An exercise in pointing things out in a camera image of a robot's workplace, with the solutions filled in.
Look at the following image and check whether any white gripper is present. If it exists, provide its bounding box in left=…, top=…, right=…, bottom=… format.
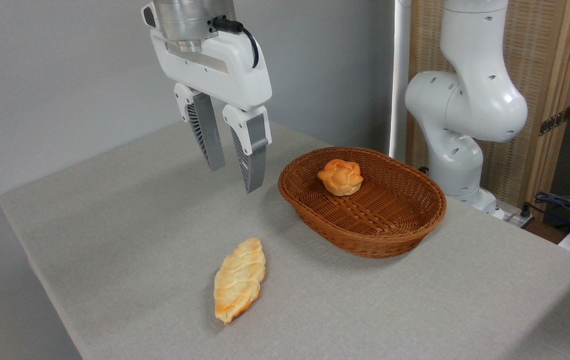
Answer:
left=150, top=29, right=273, bottom=195

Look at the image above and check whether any round flower-shaped bread bun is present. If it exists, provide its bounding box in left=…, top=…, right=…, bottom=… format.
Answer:
left=317, top=159, right=364, bottom=197

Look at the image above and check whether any long flat braided bread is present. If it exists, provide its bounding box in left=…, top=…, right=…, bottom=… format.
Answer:
left=214, top=237, right=267, bottom=326

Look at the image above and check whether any grey tablecloth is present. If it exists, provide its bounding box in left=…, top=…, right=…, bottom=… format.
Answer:
left=0, top=104, right=570, bottom=360

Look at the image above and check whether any brown woven wicker basket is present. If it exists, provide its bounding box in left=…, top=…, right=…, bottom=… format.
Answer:
left=278, top=146, right=447, bottom=259

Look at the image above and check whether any white vertical pole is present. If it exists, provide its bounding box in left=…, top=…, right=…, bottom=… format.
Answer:
left=389, top=0, right=412, bottom=163

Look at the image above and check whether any metal screen hinge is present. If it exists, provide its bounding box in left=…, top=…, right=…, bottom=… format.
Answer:
left=539, top=107, right=570, bottom=137

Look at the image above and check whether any wooden folding screen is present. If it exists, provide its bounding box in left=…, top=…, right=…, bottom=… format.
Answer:
left=407, top=0, right=570, bottom=221

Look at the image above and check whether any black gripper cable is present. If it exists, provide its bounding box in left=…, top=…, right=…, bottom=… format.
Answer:
left=210, top=17, right=260, bottom=69

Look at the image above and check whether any dark cable bundle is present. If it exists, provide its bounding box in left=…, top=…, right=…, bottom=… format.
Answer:
left=520, top=190, right=570, bottom=236

